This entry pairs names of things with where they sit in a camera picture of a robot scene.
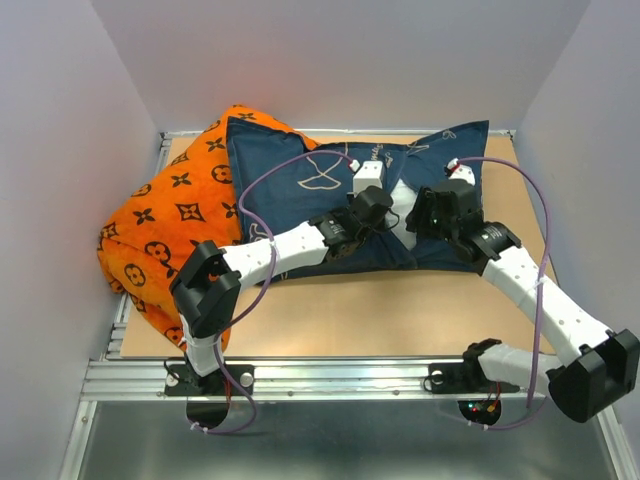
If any aluminium front rail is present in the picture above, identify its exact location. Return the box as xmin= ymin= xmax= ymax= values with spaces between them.
xmin=80 ymin=357 xmax=526 ymax=403

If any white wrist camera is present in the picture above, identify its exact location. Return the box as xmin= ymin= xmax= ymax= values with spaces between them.
xmin=349 ymin=160 xmax=385 ymax=196
xmin=445 ymin=158 xmax=476 ymax=186

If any blue pillowcase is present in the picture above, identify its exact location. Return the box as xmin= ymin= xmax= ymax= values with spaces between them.
xmin=227 ymin=119 xmax=489 ymax=279

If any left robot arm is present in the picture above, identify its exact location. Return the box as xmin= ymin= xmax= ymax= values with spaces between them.
xmin=170 ymin=186 xmax=393 ymax=394

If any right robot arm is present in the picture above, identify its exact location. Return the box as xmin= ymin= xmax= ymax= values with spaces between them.
xmin=407 ymin=179 xmax=639 ymax=423

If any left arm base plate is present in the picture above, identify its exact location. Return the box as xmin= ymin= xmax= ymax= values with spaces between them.
xmin=164 ymin=363 xmax=255 ymax=397

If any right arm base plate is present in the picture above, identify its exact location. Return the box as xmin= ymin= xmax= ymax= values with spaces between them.
xmin=422 ymin=362 xmax=521 ymax=395

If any orange patterned blanket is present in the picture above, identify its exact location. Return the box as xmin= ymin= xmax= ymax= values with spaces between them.
xmin=95 ymin=103 xmax=321 ymax=351

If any white pillow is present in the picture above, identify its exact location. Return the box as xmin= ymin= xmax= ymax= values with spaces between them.
xmin=385 ymin=179 xmax=417 ymax=250

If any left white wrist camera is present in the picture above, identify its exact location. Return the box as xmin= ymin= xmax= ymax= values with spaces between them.
xmin=349 ymin=160 xmax=385 ymax=196

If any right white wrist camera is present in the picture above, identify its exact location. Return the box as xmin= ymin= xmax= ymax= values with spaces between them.
xmin=445 ymin=158 xmax=476 ymax=186

